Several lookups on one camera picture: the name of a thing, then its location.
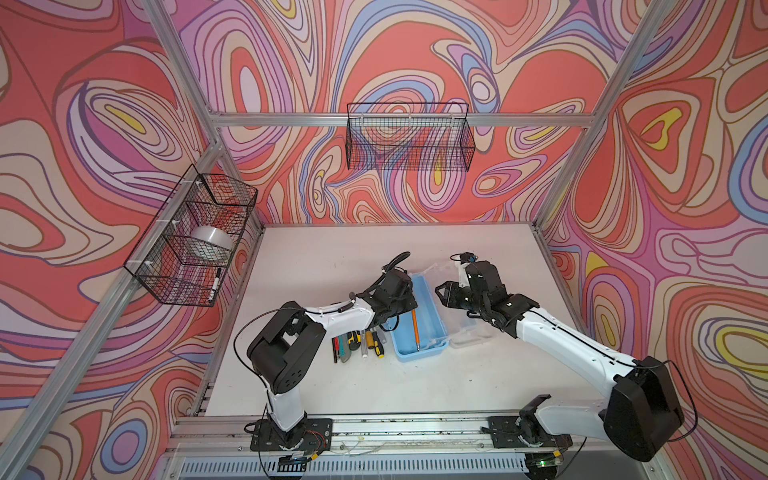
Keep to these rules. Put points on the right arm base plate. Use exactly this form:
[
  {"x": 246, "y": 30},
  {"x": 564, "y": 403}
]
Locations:
[{"x": 519, "y": 432}]

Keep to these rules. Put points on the clear handle screwdriver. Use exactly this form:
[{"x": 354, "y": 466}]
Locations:
[{"x": 382, "y": 335}]

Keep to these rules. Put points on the wire basket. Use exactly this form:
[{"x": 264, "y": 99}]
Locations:
[
  {"x": 409, "y": 136},
  {"x": 186, "y": 254}
]

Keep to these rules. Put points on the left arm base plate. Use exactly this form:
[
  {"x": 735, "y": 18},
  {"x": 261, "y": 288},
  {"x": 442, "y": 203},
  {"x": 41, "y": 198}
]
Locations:
[{"x": 310, "y": 435}]

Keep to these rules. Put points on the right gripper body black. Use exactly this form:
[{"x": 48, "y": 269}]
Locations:
[{"x": 465, "y": 299}]

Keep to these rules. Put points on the teal utility knife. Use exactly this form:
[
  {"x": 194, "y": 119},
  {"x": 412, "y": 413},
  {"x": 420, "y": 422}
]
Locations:
[{"x": 344, "y": 352}]

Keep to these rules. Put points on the left wire basket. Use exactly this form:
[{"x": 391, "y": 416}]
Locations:
[{"x": 186, "y": 254}]

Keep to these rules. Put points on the blue plastic tool box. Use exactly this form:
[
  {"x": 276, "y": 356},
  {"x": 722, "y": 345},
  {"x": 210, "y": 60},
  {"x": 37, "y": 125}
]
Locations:
[{"x": 434, "y": 337}]

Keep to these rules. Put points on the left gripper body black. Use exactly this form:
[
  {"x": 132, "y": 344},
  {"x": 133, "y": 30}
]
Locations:
[{"x": 406, "y": 303}]

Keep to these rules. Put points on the grey tape roll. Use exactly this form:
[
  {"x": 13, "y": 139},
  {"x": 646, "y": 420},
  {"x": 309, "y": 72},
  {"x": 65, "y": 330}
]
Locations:
[{"x": 211, "y": 244}]

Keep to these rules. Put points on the rear wire basket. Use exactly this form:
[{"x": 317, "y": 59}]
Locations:
[{"x": 409, "y": 136}]

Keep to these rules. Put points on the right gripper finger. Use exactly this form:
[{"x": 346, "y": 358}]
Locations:
[
  {"x": 453, "y": 285},
  {"x": 443, "y": 294}
]

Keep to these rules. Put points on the aluminium front rail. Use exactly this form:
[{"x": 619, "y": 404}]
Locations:
[{"x": 390, "y": 446}]

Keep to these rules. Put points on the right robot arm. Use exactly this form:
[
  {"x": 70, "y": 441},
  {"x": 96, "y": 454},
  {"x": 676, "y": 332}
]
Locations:
[{"x": 639, "y": 410}]

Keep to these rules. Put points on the yellow black utility knife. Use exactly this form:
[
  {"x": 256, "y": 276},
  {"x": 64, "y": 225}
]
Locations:
[{"x": 354, "y": 340}]

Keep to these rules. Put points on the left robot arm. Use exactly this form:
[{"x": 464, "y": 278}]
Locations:
[{"x": 284, "y": 349}]

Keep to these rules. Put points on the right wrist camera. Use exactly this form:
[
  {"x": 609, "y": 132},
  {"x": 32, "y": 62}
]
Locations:
[{"x": 467, "y": 258}]

